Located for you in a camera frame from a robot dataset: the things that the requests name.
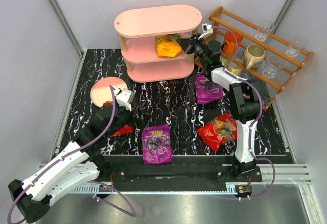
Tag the clear glass middle shelf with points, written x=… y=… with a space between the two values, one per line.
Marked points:
x=273 y=65

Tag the small clear glass bottom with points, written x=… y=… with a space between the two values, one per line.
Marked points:
x=244 y=75

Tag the green-yellow mug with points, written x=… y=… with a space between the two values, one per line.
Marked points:
x=224 y=61

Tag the wooden cup rack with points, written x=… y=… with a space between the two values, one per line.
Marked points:
x=273 y=45

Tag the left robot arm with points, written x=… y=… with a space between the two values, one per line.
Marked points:
x=78 y=163

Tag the beige round mug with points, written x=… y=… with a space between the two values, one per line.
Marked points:
x=253 y=56

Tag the clear glass top right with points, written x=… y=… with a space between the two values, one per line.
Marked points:
x=296 y=45

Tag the purple candy bag back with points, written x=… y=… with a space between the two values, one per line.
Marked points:
x=207 y=91

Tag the pink three-tier shelf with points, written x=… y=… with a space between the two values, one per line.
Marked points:
x=137 y=30

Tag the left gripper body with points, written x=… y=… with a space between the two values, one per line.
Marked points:
x=118 y=112

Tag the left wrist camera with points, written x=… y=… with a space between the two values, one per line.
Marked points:
x=124 y=97

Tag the red candy bag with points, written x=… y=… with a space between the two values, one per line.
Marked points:
x=107 y=114
x=222 y=129

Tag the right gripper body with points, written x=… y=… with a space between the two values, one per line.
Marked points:
x=192 y=45

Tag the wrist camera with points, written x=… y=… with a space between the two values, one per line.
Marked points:
x=207 y=30
x=124 y=97

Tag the purple candy bag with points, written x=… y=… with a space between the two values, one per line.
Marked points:
x=207 y=91
x=156 y=142

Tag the clear glass top left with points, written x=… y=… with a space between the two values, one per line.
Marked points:
x=264 y=29

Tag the cream yellow mug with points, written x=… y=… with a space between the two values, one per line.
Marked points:
x=234 y=69

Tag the orange mug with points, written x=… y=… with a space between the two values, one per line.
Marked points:
x=231 y=42

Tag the purple candy bag front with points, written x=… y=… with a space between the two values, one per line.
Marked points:
x=156 y=142

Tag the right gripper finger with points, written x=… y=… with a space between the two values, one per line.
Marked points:
x=186 y=41
x=187 y=47

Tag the orange candy bag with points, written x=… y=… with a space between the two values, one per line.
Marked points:
x=167 y=45

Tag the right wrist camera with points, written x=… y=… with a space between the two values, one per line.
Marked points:
x=207 y=30

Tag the pink round plate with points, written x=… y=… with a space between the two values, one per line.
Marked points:
x=100 y=93

